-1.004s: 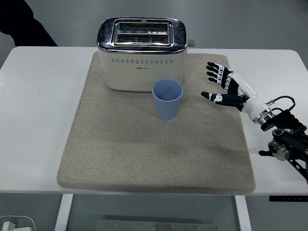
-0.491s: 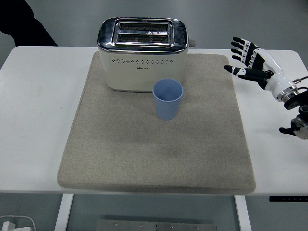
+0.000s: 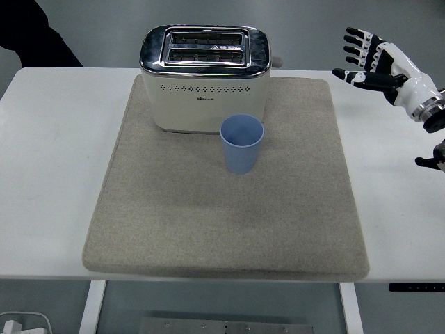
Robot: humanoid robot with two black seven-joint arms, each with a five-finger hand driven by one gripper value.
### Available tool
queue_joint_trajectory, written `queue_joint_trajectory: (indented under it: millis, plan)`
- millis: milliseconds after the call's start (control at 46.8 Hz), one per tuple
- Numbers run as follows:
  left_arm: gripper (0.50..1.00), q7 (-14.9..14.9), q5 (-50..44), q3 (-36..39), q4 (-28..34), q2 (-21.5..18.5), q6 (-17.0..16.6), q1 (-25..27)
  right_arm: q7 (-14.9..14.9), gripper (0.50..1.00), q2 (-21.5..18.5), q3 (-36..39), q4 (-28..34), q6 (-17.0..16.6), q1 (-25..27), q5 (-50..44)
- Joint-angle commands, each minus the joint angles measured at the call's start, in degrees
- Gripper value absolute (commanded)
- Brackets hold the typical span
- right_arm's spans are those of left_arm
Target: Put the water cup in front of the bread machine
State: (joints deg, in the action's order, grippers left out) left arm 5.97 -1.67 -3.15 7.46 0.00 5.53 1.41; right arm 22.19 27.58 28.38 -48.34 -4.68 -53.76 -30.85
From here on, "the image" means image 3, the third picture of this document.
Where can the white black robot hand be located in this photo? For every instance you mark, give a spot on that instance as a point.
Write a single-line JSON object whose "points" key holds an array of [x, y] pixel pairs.
{"points": [[413, 87]]}

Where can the blue plastic cup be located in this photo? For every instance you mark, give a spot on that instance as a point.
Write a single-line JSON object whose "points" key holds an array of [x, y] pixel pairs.
{"points": [[240, 156]]}

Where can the black table control panel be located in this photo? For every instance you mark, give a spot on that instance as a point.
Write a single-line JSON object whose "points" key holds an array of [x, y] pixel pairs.
{"points": [[417, 287]]}

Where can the cream and chrome toaster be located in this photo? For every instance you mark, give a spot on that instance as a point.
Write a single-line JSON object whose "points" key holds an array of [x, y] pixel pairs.
{"points": [[208, 104]]}

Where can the white table leg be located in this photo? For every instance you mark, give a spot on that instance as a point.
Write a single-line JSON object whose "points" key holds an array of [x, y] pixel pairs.
{"points": [[351, 309], [92, 306]]}

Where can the beige felt mat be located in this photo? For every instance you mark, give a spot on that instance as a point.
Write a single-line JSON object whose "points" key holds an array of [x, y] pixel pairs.
{"points": [[208, 222]]}

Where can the white block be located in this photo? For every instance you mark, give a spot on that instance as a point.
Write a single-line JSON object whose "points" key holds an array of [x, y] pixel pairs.
{"points": [[12, 327]]}

